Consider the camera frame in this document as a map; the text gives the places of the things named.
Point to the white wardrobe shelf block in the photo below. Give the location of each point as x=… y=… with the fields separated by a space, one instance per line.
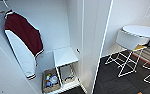
x=66 y=56

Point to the white wardrobe carcass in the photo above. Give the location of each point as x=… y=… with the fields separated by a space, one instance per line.
x=57 y=23

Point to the pale blue plastic item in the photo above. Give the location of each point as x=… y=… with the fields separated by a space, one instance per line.
x=54 y=79

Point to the small black door latch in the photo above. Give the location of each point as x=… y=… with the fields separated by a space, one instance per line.
x=78 y=51

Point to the white wardrobe door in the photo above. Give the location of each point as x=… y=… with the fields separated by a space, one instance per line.
x=4 y=70
x=96 y=36

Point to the round white table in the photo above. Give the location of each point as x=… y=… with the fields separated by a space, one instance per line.
x=141 y=31

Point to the white clothes hanger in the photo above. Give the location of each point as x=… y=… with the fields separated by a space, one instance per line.
x=7 y=12

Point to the maroon and white jacket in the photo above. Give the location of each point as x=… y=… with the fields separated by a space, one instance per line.
x=22 y=35

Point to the brown box of toys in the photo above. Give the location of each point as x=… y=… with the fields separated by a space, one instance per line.
x=51 y=81

